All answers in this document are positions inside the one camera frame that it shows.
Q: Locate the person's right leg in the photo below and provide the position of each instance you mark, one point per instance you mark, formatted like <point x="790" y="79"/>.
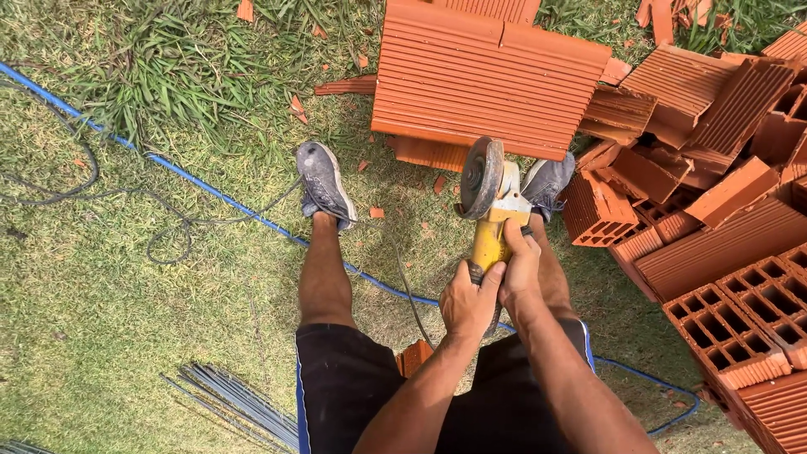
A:
<point x="555" y="277"/>

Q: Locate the yellow angle grinder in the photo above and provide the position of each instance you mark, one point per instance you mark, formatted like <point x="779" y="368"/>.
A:
<point x="492" y="202"/>

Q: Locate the heap of brick shards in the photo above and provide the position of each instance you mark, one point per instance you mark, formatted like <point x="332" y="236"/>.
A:
<point x="674" y="16"/>

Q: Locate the small ribbed brick piece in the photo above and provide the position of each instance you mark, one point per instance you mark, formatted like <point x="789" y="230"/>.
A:
<point x="432" y="153"/>

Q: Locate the grey left shoe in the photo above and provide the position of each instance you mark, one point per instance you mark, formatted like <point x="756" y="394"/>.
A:
<point x="325" y="183"/>

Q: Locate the bundle of steel rebar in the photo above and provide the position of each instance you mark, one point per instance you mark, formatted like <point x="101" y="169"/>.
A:
<point x="246" y="403"/>

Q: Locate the person's left hand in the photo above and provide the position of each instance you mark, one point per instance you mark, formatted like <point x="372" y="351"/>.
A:
<point x="466" y="309"/>

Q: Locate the grey shoe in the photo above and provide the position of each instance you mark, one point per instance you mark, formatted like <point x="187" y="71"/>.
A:
<point x="545" y="180"/>
<point x="325" y="183"/>

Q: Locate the long flat brick fragment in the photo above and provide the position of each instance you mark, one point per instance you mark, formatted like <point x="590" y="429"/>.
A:
<point x="347" y="85"/>

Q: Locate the person's leg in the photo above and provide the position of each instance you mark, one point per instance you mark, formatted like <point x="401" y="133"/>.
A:
<point x="325" y="271"/>
<point x="555" y="277"/>

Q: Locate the grey right shoe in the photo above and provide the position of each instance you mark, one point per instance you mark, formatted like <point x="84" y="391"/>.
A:
<point x="545" y="180"/>

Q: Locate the person's right hand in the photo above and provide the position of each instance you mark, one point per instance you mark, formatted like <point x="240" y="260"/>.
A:
<point x="520" y="271"/>

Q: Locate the heap of hollow clay bricks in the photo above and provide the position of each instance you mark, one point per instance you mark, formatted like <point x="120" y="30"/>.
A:
<point x="712" y="208"/>

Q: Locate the black shorts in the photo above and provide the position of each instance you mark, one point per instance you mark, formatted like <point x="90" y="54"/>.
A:
<point x="353" y="391"/>

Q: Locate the small brick shard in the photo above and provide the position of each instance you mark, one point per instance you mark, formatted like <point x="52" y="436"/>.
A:
<point x="376" y="212"/>
<point x="439" y="184"/>
<point x="245" y="9"/>
<point x="298" y="108"/>

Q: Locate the large ribbed clay block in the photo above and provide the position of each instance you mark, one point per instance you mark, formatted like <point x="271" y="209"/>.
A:
<point x="485" y="75"/>

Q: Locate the person's left leg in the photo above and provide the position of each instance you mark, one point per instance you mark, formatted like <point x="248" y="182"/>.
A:
<point x="325" y="271"/>

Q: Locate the broken brick piece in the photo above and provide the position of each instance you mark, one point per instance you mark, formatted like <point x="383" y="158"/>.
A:
<point x="413" y="357"/>

